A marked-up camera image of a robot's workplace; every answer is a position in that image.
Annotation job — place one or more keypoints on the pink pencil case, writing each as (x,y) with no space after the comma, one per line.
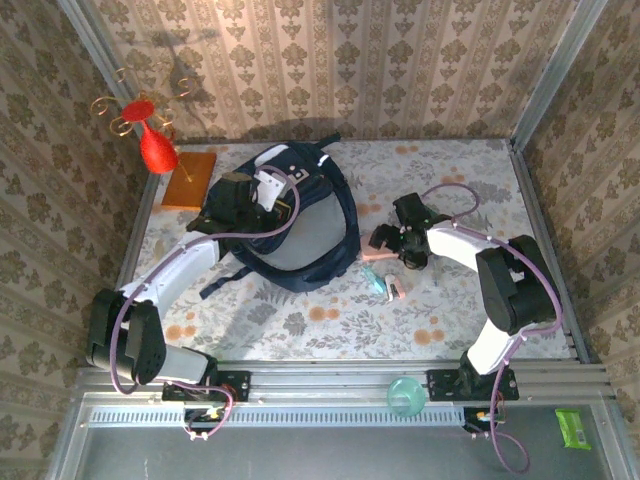
(375,255)

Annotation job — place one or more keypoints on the navy blue backpack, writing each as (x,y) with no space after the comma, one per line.
(315,240)

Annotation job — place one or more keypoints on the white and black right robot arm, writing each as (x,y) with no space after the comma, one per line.
(460,245)

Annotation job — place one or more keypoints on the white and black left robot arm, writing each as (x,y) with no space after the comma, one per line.
(175,270)

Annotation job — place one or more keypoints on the teal marker pen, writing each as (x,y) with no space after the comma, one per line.
(374,282)

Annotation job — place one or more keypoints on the white and pink stapler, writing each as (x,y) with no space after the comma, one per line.
(395,290)

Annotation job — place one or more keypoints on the red vase ornament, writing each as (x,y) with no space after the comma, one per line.
(157,150)

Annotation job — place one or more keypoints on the floral table cover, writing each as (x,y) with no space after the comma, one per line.
(350,330)

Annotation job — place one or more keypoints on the small beige hand tool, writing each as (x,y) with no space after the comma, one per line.
(160,250)

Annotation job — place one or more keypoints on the teal plastic cup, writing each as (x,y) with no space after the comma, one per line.
(406,397)

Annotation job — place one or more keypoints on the red vase with gold spirals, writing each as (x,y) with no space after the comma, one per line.
(102,104)

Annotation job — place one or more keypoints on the black controller board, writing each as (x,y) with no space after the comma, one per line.
(200,417)
(480,419)

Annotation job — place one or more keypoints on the grey sheet metal panel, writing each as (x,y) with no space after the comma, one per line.
(325,457)

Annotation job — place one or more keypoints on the green wipes packet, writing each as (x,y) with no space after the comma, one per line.
(572,429)

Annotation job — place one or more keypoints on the orange wooden base plate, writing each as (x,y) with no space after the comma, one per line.
(192,192)

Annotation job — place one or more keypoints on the aluminium side rail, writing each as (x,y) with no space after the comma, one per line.
(137,235)
(545,240)

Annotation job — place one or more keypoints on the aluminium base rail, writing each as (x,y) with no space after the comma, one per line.
(325,382)

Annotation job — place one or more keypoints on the aluminium frame post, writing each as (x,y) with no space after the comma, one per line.
(565,55)
(90,35)

